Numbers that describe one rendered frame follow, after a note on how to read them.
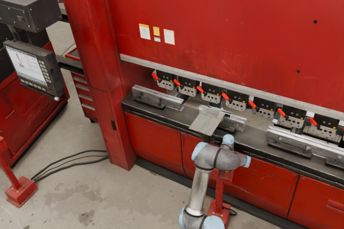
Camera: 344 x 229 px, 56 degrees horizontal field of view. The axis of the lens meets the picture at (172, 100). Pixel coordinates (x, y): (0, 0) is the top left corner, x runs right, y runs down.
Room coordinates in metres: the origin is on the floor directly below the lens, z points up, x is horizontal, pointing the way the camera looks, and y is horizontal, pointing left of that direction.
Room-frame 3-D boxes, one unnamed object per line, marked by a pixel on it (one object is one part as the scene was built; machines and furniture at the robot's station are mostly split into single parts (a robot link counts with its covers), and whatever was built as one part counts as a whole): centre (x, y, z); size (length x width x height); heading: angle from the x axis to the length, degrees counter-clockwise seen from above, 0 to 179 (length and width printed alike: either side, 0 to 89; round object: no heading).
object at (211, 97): (1.92, -0.31, 1.18); 0.15 x 0.09 x 0.17; 57
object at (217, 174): (1.55, -0.32, 0.75); 0.20 x 0.16 x 0.18; 67
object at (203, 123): (1.78, -0.25, 1.00); 0.26 x 0.18 x 0.01; 147
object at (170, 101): (2.21, 0.13, 0.92); 0.50 x 0.06 x 0.10; 57
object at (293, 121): (1.59, -0.82, 1.18); 0.15 x 0.09 x 0.17; 57
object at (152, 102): (2.19, 0.20, 0.89); 0.30 x 0.05 x 0.03; 57
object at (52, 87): (2.09, 0.99, 1.42); 0.45 x 0.12 x 0.36; 55
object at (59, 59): (2.39, 0.90, 1.18); 0.40 x 0.24 x 0.07; 57
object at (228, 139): (1.51, -0.36, 1.03); 0.09 x 0.08 x 0.11; 149
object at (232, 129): (1.84, -0.34, 0.89); 0.30 x 0.05 x 0.03; 57
